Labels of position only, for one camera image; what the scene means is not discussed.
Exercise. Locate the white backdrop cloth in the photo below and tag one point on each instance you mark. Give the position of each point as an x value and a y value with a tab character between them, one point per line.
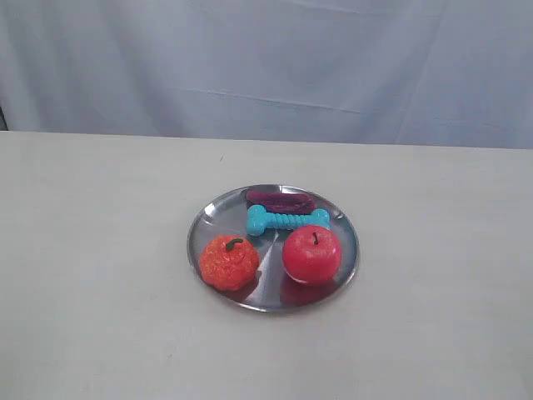
455	73

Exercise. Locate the purple toy sweet potato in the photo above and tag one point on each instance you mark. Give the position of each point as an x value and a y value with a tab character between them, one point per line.
284	203

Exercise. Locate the round stainless steel plate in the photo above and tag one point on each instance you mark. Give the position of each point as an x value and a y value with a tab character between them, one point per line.
272	290

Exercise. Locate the red toy apple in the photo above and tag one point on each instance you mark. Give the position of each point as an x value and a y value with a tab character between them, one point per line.
312	255

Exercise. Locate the turquoise toy bone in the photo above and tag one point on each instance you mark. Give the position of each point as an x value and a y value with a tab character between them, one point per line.
259	220

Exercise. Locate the orange toy pumpkin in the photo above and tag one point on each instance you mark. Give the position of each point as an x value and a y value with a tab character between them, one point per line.
228	262

